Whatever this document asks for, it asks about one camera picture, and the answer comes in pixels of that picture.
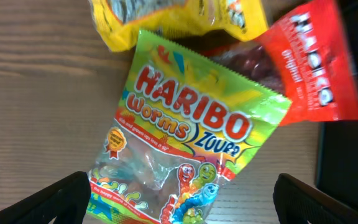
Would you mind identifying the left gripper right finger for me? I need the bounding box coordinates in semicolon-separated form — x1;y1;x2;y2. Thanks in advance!
273;173;358;224

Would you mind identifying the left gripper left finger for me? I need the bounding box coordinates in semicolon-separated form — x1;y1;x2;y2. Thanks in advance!
0;171;91;224

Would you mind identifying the red Hacks candy bag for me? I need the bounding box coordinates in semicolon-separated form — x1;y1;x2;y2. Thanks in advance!
205;0;358;126

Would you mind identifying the Haribo worms candy bag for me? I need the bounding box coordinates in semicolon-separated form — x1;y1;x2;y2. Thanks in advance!
87;30;291;223

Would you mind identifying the yellow Hacks candy bag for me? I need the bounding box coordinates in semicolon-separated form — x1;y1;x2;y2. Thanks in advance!
89;0;269;52

